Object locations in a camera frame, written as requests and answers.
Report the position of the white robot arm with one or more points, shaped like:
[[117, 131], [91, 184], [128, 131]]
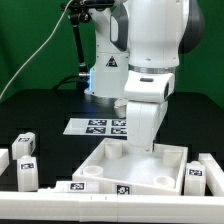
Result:
[[138, 44]]

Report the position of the white block left edge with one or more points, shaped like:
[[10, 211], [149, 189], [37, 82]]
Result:
[[4, 160]]

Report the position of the white sheet with markers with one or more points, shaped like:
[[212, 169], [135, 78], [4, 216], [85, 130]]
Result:
[[100, 127]]

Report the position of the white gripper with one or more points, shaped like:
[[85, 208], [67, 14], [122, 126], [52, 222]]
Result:
[[143, 121]]

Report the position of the white U-shaped obstacle fence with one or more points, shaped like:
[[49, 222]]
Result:
[[98, 207]]

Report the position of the white square table top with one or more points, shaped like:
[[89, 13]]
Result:
[[120, 168]]

